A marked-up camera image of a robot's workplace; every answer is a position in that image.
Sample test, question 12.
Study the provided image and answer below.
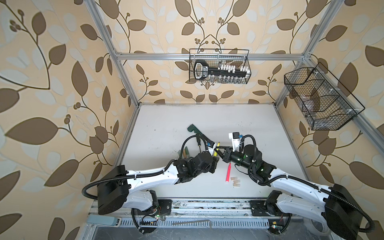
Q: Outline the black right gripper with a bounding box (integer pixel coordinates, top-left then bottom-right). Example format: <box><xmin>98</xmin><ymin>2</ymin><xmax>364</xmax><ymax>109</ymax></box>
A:
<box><xmin>217</xmin><ymin>145</ymin><xmax>254</xmax><ymax>173</ymax></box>

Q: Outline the yellow highlighter pen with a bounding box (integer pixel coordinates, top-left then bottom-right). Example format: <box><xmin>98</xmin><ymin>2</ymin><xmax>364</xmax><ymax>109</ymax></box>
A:
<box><xmin>213</xmin><ymin>142</ymin><xmax>220</xmax><ymax>157</ymax></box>

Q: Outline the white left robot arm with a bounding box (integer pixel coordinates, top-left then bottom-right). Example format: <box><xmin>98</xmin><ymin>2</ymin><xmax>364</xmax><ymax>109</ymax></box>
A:
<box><xmin>97</xmin><ymin>151</ymin><xmax>219</xmax><ymax>215</ymax></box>

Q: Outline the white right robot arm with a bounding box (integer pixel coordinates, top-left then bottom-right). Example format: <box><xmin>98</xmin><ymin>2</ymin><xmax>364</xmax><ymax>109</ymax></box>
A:
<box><xmin>215</xmin><ymin>147</ymin><xmax>368</xmax><ymax>240</ymax></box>

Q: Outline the pink highlighter pen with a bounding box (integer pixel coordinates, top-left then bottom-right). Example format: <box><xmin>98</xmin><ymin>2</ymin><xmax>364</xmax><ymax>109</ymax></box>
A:
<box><xmin>226</xmin><ymin>163</ymin><xmax>232</xmax><ymax>183</ymax></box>

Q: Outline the green pipe wrench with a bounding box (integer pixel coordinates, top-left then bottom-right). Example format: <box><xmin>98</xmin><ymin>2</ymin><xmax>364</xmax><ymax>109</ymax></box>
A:
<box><xmin>187</xmin><ymin>124</ymin><xmax>210</xmax><ymax>141</ymax></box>

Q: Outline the metal hex key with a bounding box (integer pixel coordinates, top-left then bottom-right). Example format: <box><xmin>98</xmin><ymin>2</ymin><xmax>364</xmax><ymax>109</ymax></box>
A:
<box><xmin>172</xmin><ymin>220</ymin><xmax>213</xmax><ymax>229</ymax></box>

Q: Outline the black socket set holder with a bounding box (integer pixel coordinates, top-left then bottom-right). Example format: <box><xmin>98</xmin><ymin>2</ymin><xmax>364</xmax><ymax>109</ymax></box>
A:
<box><xmin>193</xmin><ymin>60</ymin><xmax>251</xmax><ymax>80</ymax></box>

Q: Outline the clear tape roll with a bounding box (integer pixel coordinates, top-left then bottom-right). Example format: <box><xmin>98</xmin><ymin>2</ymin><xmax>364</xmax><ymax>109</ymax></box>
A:
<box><xmin>308</xmin><ymin>220</ymin><xmax>331</xmax><ymax>237</ymax></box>

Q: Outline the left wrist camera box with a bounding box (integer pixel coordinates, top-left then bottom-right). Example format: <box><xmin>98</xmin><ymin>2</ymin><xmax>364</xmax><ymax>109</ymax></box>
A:
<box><xmin>206</xmin><ymin>139</ymin><xmax>217</xmax><ymax>156</ymax></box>

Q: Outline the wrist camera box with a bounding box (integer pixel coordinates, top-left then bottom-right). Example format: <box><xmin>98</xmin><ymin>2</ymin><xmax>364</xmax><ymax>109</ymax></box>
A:
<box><xmin>206</xmin><ymin>139</ymin><xmax>217</xmax><ymax>156</ymax></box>
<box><xmin>229</xmin><ymin>132</ymin><xmax>244</xmax><ymax>153</ymax></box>

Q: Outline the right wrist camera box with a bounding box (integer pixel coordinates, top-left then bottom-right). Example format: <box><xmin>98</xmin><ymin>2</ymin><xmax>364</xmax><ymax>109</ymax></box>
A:
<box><xmin>229</xmin><ymin>132</ymin><xmax>244</xmax><ymax>153</ymax></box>

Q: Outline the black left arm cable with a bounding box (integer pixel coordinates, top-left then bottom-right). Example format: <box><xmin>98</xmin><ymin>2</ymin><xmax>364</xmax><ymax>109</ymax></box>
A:
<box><xmin>81</xmin><ymin>134</ymin><xmax>211</xmax><ymax>201</ymax></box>

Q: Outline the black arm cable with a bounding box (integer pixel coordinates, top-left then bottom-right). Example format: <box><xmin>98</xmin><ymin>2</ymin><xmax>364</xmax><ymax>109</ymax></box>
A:
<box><xmin>81</xmin><ymin>134</ymin><xmax>211</xmax><ymax>201</ymax></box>
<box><xmin>241</xmin><ymin>134</ymin><xmax>376</xmax><ymax>233</ymax></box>

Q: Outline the black wire basket centre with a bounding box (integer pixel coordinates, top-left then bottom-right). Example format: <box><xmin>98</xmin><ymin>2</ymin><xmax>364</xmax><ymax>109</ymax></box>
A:
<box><xmin>189</xmin><ymin>48</ymin><xmax>252</xmax><ymax>85</ymax></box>

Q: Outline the black wire basket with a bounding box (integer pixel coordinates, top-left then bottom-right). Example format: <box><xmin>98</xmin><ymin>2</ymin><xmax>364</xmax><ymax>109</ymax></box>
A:
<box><xmin>189</xmin><ymin>48</ymin><xmax>252</xmax><ymax>85</ymax></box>
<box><xmin>284</xmin><ymin>62</ymin><xmax>366</xmax><ymax>131</ymax></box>

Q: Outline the black wire basket right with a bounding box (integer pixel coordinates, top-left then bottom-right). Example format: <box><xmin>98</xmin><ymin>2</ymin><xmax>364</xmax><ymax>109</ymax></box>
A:
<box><xmin>284</xmin><ymin>62</ymin><xmax>366</xmax><ymax>131</ymax></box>

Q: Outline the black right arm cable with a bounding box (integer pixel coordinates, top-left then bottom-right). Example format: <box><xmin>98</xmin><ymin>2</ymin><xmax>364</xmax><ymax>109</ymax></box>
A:
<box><xmin>241</xmin><ymin>134</ymin><xmax>376</xmax><ymax>233</ymax></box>

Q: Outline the aluminium frame rail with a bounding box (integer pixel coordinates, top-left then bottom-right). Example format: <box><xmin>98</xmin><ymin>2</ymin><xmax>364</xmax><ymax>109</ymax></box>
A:
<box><xmin>86</xmin><ymin>1</ymin><xmax>384</xmax><ymax>135</ymax></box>

